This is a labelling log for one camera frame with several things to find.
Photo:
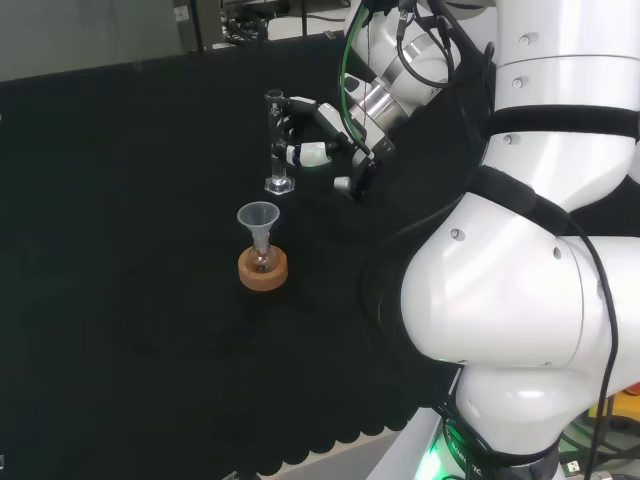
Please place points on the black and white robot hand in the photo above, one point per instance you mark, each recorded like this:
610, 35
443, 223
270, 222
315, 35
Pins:
367, 142

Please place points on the clear glass graduated cylinder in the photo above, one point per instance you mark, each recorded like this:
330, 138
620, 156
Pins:
279, 185

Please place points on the clear plastic funnel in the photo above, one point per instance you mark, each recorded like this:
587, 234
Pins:
257, 212

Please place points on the black upright pole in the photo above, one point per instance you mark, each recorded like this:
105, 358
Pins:
303, 17

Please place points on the small glass round-bottom flask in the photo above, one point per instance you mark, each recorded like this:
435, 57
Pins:
261, 263

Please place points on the grey metal cabinet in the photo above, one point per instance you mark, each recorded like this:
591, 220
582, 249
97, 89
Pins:
187, 25

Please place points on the black bench cloth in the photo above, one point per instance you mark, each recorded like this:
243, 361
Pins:
150, 250

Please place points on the yellow stop button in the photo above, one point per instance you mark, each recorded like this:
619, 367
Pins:
629, 400

